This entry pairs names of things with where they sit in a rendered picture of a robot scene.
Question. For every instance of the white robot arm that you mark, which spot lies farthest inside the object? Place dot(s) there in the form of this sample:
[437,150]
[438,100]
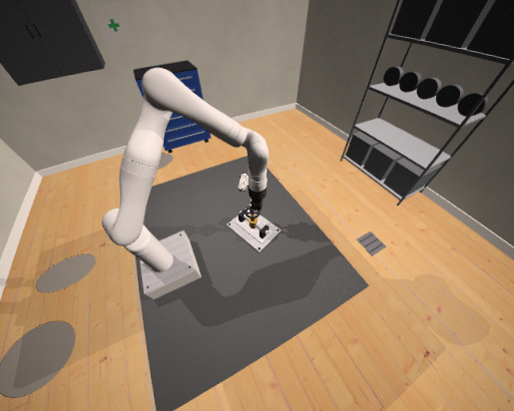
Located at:
[125,225]

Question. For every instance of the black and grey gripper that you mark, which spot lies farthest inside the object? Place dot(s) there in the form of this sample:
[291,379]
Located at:
[257,191]

